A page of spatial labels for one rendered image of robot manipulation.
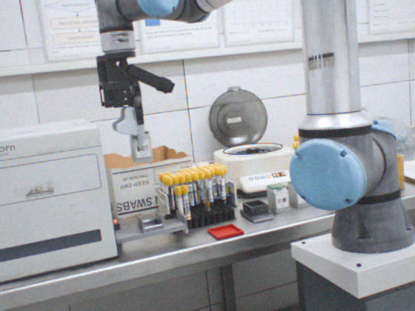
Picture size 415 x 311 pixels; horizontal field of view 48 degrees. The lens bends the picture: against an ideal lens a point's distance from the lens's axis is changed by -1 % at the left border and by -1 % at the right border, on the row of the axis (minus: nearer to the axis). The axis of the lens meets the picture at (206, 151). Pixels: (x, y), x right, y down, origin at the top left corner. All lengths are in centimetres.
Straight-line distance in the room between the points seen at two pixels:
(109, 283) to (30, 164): 30
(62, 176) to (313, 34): 58
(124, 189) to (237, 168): 35
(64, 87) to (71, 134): 65
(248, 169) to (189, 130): 37
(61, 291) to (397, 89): 167
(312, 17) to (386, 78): 146
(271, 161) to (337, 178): 76
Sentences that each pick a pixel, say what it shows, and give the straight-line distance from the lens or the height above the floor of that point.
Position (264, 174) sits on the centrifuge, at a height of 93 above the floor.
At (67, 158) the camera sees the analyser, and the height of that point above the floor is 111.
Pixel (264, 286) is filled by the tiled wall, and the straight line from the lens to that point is 203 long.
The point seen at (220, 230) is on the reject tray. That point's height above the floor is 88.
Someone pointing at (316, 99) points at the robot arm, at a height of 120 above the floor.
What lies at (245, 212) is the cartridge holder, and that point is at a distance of 125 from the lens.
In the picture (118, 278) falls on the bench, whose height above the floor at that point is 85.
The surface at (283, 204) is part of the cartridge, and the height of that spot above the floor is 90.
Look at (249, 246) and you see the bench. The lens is 114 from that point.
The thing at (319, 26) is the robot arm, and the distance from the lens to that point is 75.
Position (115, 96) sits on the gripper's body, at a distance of 104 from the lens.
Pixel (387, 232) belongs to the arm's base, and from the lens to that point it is 89.
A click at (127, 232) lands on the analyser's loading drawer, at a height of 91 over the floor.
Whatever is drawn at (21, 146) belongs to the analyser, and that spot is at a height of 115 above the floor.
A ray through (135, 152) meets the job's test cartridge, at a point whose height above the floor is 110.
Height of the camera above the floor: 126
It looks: 9 degrees down
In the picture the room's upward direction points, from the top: 6 degrees counter-clockwise
